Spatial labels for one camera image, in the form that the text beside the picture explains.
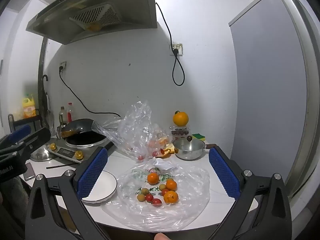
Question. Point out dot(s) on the yellow detergent bottle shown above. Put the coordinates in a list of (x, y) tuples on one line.
[(29, 108)]

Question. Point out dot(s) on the large orange with leaf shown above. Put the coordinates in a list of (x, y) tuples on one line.
[(180, 118)]

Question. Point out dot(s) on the grey refrigerator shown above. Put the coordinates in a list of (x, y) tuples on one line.
[(270, 80)]

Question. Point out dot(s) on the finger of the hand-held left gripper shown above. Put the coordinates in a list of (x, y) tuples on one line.
[(37, 137), (20, 132)]

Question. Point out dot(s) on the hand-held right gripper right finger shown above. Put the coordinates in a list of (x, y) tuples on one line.
[(223, 173)]

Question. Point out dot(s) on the small steel lidded pot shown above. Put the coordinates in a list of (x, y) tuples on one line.
[(188, 152)]

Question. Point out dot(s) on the dark vertical pipe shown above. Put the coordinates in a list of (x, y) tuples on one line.
[(43, 60)]

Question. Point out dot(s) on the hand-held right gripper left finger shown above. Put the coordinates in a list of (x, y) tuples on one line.
[(92, 173)]

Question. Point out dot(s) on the red-capped bottle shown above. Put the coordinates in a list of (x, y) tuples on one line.
[(70, 116)]

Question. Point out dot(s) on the black metal rack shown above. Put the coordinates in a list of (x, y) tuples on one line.
[(25, 120)]

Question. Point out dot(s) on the clear box of dark balls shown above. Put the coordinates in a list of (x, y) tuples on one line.
[(178, 131)]

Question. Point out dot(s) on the small yellow lemon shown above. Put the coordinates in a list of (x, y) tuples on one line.
[(141, 197), (162, 187), (145, 191)]

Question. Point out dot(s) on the clear plastic bag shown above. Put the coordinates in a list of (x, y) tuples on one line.
[(135, 130)]

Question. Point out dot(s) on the small gold cooker knob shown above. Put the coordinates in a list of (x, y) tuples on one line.
[(52, 146)]

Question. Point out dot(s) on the printed plastic bag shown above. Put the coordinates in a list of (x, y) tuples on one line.
[(190, 192)]

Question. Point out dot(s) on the steel induction cooker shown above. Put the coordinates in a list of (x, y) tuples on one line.
[(65, 152)]

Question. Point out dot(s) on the black folded umbrella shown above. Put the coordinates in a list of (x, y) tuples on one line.
[(47, 105)]

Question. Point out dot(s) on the smartphone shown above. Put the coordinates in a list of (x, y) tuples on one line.
[(29, 171)]

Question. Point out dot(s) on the person's right hand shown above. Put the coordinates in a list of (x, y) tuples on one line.
[(162, 236)]

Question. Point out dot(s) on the white wall socket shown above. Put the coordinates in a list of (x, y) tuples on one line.
[(180, 47)]

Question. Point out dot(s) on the red cherry tomato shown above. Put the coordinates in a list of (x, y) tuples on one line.
[(164, 192), (149, 197), (157, 201)]

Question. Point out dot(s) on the large gold cooker knob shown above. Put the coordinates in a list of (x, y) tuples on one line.
[(79, 155)]

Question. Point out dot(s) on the black stick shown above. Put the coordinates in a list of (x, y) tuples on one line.
[(60, 165)]

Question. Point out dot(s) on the dark oil bottle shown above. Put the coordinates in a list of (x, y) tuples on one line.
[(62, 117)]

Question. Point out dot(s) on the grimy wall socket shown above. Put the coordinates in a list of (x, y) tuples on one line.
[(63, 64)]

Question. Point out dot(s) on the orange peel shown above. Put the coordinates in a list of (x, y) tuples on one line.
[(167, 152)]

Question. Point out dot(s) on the yellow green sponge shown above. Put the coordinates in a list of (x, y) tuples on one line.
[(198, 137)]

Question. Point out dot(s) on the white plate with dark rim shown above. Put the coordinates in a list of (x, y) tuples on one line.
[(106, 185)]

